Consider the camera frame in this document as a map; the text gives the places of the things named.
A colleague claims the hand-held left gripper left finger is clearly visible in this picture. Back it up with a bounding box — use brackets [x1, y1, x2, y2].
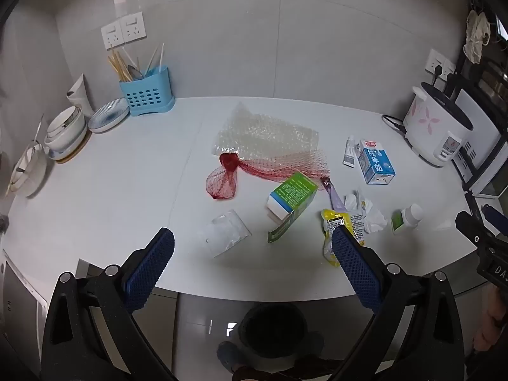
[40, 227, 187, 381]

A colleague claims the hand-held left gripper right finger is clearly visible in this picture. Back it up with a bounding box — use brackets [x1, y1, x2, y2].
[331, 225, 467, 381]

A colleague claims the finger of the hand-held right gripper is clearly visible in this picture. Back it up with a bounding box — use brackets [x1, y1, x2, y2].
[455, 210, 495, 252]
[481, 204, 508, 236]

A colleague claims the purple sachet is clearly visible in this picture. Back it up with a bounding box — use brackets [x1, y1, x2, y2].
[321, 177, 347, 212]

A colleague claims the black trash bin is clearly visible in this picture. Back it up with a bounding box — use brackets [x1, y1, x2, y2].
[238, 303, 324, 366]

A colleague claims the small white ointment tube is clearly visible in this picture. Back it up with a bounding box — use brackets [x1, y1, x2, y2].
[342, 136, 360, 168]

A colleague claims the red mesh net bag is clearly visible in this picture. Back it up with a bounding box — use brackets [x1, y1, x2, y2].
[205, 151, 330, 200]

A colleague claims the person's right hand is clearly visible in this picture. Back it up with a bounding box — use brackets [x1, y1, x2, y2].
[474, 286, 508, 352]

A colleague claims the yellow snack packet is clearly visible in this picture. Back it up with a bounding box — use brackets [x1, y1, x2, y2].
[321, 208, 364, 267]

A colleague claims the crumpled white tissue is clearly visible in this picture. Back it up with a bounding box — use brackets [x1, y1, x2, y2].
[343, 190, 387, 234]

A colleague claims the white pill bottle green label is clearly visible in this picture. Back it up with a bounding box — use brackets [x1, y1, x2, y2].
[391, 203, 424, 236]

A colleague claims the white microwave oven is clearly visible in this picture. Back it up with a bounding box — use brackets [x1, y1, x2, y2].
[452, 87, 508, 199]

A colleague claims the white plastic pouch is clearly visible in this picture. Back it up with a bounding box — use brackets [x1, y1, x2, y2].
[205, 209, 252, 258]

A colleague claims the green cardboard box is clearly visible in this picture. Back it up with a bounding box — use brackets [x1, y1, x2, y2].
[267, 171, 319, 244]

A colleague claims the blue white milk carton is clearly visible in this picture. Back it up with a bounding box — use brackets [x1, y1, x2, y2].
[357, 139, 397, 185]

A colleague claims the white flowered rice cooker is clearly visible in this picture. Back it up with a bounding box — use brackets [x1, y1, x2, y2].
[403, 82, 475, 168]

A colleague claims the grey slipper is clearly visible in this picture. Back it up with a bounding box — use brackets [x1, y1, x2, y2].
[217, 341, 241, 374]

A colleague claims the wooden trivet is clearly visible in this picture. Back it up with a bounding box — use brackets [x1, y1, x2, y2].
[51, 135, 93, 163]

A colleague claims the blue patterned plate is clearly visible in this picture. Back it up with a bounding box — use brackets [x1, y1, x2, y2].
[88, 98, 131, 134]

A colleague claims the black metal rack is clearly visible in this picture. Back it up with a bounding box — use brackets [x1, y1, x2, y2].
[444, 0, 508, 191]

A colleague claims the clear bubble wrap sheet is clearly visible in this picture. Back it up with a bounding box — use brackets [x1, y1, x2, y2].
[211, 102, 321, 167]

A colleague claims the blue plastic utensil holder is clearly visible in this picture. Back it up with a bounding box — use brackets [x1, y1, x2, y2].
[120, 66, 176, 117]

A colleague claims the white hanging cloth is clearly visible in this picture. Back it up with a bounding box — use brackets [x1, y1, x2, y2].
[464, 9, 492, 64]

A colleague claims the white ceramic cup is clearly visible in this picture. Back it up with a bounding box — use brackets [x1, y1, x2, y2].
[66, 73, 95, 117]

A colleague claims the bundle of wooden chopsticks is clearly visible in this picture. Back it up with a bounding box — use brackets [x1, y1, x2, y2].
[107, 48, 133, 82]

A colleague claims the black power cord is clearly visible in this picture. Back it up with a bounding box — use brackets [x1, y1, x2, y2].
[382, 65, 447, 133]

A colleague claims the white wall socket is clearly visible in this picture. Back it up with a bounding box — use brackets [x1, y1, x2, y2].
[121, 12, 144, 43]
[426, 49, 457, 76]
[101, 22, 124, 50]

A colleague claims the clear wall hook plate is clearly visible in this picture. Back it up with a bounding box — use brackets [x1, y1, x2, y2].
[114, 0, 139, 18]

